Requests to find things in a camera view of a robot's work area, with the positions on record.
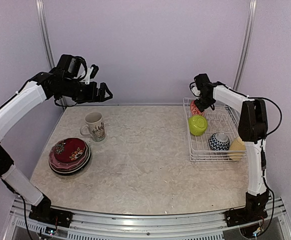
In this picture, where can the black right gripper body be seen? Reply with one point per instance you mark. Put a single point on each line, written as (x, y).
(205, 102)

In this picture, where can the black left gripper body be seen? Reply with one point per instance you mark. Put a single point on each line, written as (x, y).
(82, 94)

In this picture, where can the red white floral bowl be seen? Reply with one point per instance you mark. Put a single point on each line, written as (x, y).
(194, 110)

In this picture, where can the lime green bowl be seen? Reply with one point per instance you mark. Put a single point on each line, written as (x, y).
(198, 124)

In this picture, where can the white shell pattern mug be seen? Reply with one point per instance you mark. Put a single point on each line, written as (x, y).
(94, 127)

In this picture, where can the pale yellow cup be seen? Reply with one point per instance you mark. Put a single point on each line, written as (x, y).
(237, 149)

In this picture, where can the dark red patterned plate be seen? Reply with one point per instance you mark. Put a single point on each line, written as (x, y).
(69, 150)

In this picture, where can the black striped rim plate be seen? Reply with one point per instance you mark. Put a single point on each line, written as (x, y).
(85, 165)

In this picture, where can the pink polka dot plate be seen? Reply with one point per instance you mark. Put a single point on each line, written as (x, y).
(69, 155)

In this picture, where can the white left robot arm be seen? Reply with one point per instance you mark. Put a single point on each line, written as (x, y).
(71, 78)

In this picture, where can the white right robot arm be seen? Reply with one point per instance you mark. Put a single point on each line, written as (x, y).
(252, 129)

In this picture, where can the blue white patterned cup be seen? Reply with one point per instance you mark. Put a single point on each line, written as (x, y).
(219, 141)

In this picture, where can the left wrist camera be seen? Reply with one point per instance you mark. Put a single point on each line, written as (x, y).
(90, 74)

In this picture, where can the white wire dish rack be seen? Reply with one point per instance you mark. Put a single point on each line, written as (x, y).
(223, 119)

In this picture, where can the left aluminium frame post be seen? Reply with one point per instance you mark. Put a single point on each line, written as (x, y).
(44, 32)

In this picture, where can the aluminium frame post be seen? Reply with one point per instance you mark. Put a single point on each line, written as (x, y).
(44, 32)
(246, 43)

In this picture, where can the right aluminium frame post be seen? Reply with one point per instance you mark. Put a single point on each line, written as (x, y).
(246, 43)

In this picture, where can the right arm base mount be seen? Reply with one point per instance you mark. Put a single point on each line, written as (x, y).
(241, 216)

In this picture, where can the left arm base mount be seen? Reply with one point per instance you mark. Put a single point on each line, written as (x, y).
(56, 217)

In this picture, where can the front aluminium rail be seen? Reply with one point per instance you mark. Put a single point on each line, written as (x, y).
(88, 225)

